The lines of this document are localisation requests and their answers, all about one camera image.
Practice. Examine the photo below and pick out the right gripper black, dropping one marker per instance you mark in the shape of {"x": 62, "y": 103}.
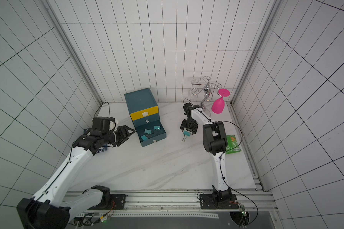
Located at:
{"x": 188, "y": 127}

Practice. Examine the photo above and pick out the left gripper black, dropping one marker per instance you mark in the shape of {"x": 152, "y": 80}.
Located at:
{"x": 123, "y": 133}

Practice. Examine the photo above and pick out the teal bottom drawer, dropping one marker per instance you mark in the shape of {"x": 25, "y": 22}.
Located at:
{"x": 140, "y": 131}

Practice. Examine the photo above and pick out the teal drawer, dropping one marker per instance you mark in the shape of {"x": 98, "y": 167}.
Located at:
{"x": 140, "y": 131}
{"x": 146, "y": 120}

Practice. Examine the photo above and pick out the yellow top drawer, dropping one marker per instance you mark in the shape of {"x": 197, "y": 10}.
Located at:
{"x": 144, "y": 113}

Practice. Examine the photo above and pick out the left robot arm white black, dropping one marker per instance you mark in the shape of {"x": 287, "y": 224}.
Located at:
{"x": 46, "y": 208}

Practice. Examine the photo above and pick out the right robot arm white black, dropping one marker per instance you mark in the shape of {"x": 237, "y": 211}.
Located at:
{"x": 215, "y": 143}

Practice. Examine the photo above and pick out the teal drawer cabinet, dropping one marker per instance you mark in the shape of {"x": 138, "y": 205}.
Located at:
{"x": 140, "y": 100}

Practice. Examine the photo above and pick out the clear glass on rack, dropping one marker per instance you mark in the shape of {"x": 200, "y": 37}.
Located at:
{"x": 194, "y": 90}

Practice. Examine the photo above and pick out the magenta plastic wine glass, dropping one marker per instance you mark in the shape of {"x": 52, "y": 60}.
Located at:
{"x": 219, "y": 104}

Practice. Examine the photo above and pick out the silver glass rack stand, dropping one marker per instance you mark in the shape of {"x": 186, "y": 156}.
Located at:
{"x": 207, "y": 88}

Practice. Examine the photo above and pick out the green snack packet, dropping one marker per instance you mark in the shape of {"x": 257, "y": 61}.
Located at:
{"x": 232, "y": 145}

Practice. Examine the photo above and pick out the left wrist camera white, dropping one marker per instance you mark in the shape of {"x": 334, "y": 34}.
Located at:
{"x": 113, "y": 124}

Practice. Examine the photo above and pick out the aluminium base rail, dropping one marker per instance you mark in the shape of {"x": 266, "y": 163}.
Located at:
{"x": 182, "y": 203}

